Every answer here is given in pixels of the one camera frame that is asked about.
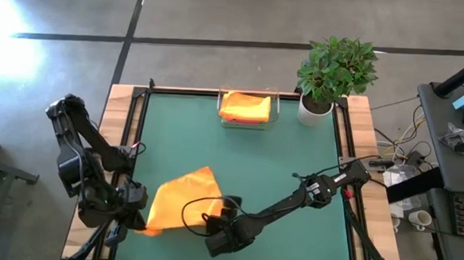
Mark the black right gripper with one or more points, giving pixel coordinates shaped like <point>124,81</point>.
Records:
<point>230,235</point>

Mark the crumpled clear plastic bag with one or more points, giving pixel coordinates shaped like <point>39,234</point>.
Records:
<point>456,135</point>

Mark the green leafy plant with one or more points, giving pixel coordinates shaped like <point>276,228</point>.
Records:
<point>336,69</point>

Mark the black desk crossbar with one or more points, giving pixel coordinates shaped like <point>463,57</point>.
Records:
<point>416,186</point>

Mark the clear plastic bin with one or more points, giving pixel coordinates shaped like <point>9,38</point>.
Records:
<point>275,108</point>

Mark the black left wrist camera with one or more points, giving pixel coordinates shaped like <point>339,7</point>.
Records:
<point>116,234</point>

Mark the grey metal bracket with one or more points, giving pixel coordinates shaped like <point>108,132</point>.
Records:
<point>345,161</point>

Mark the white plant pot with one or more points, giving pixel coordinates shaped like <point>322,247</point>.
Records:
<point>312,116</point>

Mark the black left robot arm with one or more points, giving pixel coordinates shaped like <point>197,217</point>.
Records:
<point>81,130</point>

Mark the white mug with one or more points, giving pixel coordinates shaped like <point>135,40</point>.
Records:
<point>420,219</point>

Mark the black slanted pole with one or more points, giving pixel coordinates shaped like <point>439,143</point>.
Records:
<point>463,74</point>

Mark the white plastic bag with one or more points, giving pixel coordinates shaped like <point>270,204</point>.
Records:
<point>398,178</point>

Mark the black side desk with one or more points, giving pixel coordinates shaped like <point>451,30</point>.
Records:
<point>439,129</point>

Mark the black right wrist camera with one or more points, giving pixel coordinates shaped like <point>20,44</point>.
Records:
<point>231,205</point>

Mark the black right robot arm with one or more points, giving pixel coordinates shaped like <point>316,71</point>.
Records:
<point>292,201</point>

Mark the black power adapter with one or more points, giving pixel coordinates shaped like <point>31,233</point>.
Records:
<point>415,158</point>

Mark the orange microfiber towel with label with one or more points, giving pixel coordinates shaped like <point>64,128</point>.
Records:
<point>245,107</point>

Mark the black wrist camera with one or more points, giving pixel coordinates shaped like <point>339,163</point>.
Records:
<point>116,234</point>
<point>231,205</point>

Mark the teal sticky note pad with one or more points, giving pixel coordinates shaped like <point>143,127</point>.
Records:
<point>463,101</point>

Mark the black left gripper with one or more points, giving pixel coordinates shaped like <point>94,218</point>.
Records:
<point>134,202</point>

